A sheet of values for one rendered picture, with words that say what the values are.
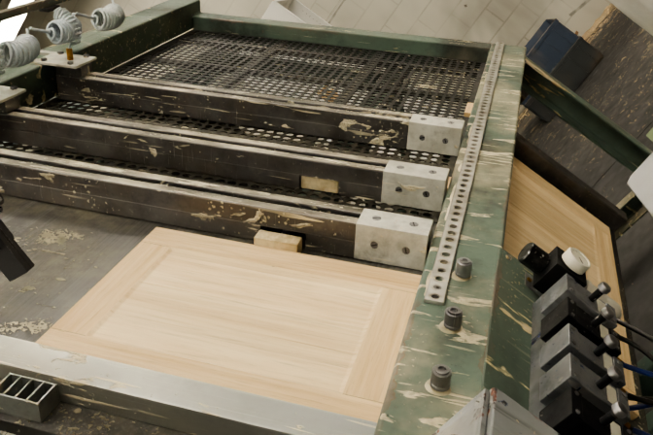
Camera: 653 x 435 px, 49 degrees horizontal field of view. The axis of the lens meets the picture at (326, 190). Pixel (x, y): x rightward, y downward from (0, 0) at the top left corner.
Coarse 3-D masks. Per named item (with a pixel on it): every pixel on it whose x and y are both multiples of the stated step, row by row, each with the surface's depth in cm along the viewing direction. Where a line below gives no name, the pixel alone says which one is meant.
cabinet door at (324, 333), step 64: (128, 256) 120; (192, 256) 121; (256, 256) 121; (320, 256) 122; (64, 320) 103; (128, 320) 104; (192, 320) 105; (256, 320) 106; (320, 320) 106; (384, 320) 106; (256, 384) 93; (320, 384) 94; (384, 384) 94
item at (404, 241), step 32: (0, 160) 139; (32, 160) 141; (64, 160) 140; (0, 192) 141; (32, 192) 139; (64, 192) 137; (96, 192) 135; (128, 192) 133; (160, 192) 131; (192, 192) 130; (224, 192) 132; (256, 192) 131; (192, 224) 132; (224, 224) 130; (256, 224) 128; (288, 224) 126; (320, 224) 124; (352, 224) 123; (384, 224) 122; (416, 224) 123; (352, 256) 125; (384, 256) 123; (416, 256) 122
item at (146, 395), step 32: (0, 352) 93; (32, 352) 93; (64, 352) 94; (64, 384) 90; (96, 384) 89; (128, 384) 89; (160, 384) 89; (192, 384) 89; (128, 416) 89; (160, 416) 87; (192, 416) 86; (224, 416) 85; (256, 416) 85; (288, 416) 85; (320, 416) 85
